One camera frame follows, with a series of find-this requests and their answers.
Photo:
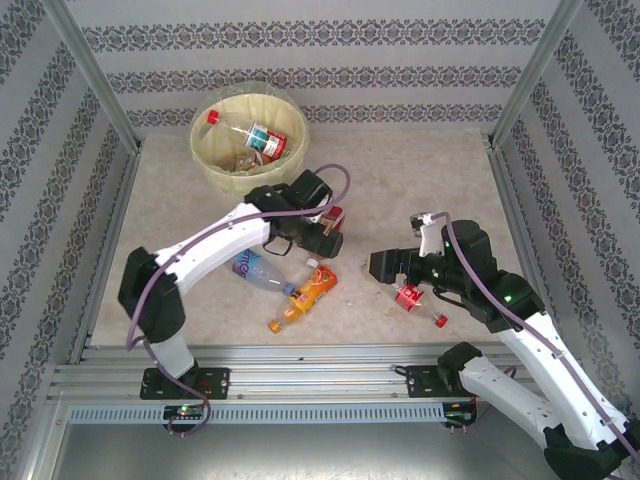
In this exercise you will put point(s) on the grey metal front panel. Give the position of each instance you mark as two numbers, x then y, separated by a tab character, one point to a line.
320	450

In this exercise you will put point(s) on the cola bottle red label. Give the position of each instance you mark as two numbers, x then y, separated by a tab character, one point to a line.
410	298

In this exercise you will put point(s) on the water bottle blue pink label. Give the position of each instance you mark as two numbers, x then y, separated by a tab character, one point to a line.
255	267

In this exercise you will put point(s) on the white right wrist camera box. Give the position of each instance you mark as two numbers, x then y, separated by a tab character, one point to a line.
429	235

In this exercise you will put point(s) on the circuit board green light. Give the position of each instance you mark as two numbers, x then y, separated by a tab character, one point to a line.
185	411

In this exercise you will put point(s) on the aluminium side rail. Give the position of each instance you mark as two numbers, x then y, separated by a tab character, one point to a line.
112	225
522	225

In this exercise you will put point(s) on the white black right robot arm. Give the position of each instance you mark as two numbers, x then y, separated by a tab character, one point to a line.
550	365

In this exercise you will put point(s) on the aluminium frame post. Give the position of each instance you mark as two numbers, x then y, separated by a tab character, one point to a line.
535	75
92	75

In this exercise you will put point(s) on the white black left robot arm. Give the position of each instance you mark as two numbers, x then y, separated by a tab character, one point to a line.
215	245

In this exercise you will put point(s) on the aluminium front rail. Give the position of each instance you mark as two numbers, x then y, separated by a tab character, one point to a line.
320	380

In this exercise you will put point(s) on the orange juice bottle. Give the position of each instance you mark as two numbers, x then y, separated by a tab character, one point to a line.
310	292

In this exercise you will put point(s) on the cream ribbed plastic bin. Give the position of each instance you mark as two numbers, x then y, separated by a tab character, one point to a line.
235	105

